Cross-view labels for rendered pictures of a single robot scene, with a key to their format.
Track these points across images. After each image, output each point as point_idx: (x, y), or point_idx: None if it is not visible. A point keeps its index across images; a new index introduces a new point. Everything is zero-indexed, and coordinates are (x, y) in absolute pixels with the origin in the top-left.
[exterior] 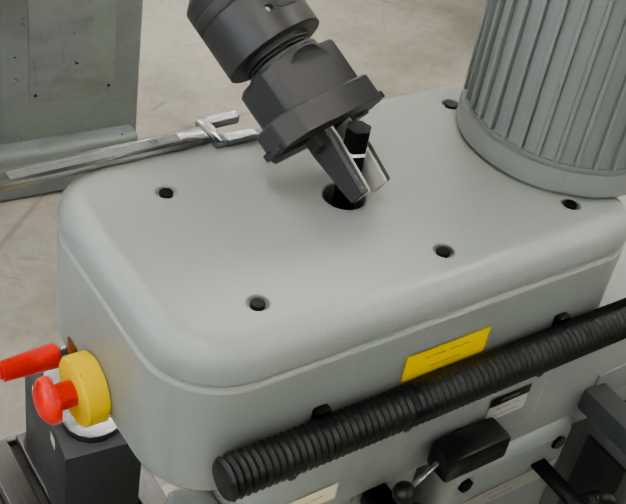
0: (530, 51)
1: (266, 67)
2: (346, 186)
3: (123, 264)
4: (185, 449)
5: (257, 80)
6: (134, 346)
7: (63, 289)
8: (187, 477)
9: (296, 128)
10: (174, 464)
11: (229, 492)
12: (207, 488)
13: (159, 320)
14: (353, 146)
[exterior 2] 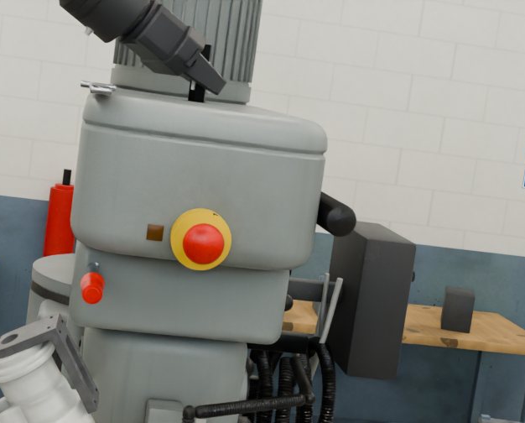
0: (210, 9)
1: (160, 7)
2: (213, 82)
3: (221, 111)
4: (308, 218)
5: (158, 17)
6: (267, 152)
7: (139, 181)
8: (305, 248)
9: (200, 37)
10: (301, 237)
11: (350, 223)
12: (309, 257)
13: (283, 121)
14: (209, 55)
